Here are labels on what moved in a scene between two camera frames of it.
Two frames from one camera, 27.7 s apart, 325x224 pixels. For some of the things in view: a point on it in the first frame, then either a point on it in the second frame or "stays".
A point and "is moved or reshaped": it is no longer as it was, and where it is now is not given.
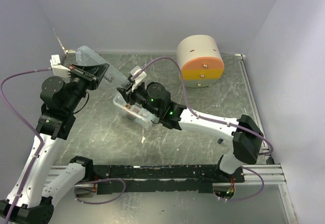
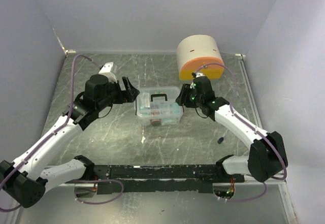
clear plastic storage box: x=136 y=112 is moved or reshaped
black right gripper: x=129 y=95 to x=182 y=99
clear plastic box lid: x=86 y=57 is moved or reshaped
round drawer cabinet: x=201 y=60 stays
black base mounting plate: x=190 y=179 stays
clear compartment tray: x=135 y=112 is moved or reshaped
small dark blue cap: x=220 y=140 stays
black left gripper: x=92 y=74 to x=129 y=95
